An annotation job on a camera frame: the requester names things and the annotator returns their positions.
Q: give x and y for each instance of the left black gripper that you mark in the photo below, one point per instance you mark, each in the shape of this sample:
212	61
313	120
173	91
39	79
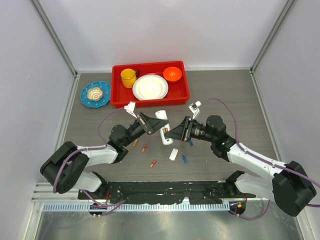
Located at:
151	124

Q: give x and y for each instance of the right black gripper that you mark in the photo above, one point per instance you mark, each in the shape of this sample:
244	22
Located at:
183	131

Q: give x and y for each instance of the white remote control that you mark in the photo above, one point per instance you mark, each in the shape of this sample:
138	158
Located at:
161	114

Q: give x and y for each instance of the white battery cover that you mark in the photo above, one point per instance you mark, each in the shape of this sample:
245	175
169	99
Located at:
173	154

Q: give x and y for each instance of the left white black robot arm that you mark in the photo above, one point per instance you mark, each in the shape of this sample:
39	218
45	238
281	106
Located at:
65	169

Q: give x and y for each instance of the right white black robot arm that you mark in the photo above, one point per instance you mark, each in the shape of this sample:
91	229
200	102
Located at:
286	184

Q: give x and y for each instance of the blue battery lower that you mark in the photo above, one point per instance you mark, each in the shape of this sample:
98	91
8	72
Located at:
185	159

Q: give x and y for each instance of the white paper plate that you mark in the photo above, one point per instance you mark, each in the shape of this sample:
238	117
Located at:
150	87

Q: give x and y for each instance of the red plastic tray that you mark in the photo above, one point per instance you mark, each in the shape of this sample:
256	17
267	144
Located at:
178	93

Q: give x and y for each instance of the yellow mug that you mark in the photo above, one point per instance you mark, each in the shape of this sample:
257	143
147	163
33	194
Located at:
129	77

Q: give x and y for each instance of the orange bowl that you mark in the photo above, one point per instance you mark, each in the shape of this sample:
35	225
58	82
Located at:
172	74

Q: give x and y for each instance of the blue dotted plate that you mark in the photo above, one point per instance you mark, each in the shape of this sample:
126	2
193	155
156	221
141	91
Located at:
106	87

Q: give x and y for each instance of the small patterned bowl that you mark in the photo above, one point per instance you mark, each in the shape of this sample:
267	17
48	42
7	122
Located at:
94	94

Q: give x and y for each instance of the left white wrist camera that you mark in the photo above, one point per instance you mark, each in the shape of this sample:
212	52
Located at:
130	108

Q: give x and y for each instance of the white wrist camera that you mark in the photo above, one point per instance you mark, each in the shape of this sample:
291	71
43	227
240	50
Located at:
195	109
130	108

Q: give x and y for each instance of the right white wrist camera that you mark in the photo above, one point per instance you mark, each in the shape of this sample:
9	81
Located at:
195	109

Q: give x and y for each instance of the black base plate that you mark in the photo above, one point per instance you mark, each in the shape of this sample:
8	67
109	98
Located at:
167	192

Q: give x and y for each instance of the slotted cable duct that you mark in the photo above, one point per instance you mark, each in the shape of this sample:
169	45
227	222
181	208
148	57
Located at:
87	206

